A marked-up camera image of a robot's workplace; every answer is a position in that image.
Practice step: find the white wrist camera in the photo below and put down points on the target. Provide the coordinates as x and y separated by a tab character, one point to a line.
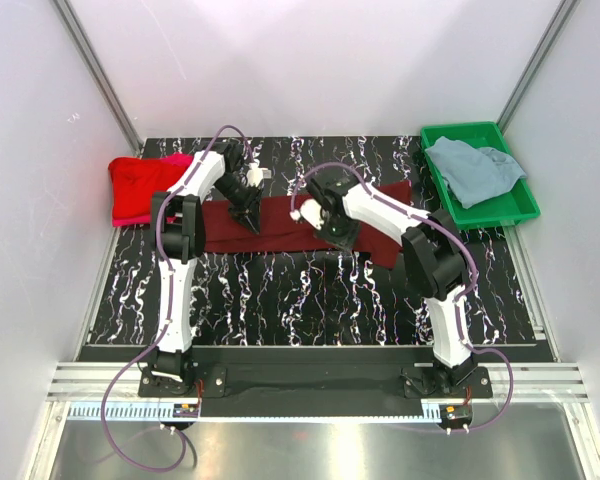
256	174
310	212

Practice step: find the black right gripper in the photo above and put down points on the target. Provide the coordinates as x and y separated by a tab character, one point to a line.
344	242

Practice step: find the dark red t-shirt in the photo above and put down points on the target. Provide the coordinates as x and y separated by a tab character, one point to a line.
280	234

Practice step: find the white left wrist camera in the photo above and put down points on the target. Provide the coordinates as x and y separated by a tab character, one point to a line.
256	174

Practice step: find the folded pink t-shirt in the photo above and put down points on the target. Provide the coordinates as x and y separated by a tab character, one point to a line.
180	161

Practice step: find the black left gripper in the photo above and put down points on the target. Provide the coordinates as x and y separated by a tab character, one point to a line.
249	211

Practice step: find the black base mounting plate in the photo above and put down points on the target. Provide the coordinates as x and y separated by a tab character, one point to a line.
315	385

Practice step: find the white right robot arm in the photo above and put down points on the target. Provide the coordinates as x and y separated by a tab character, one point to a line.
439	268

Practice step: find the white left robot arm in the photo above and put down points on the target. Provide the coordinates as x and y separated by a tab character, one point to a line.
178	232

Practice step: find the green plastic bin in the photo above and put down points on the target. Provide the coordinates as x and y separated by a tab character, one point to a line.
510	209

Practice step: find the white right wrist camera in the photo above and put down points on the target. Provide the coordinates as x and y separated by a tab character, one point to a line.
310	212

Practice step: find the light blue t-shirt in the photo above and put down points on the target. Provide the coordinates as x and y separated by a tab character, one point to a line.
474	175

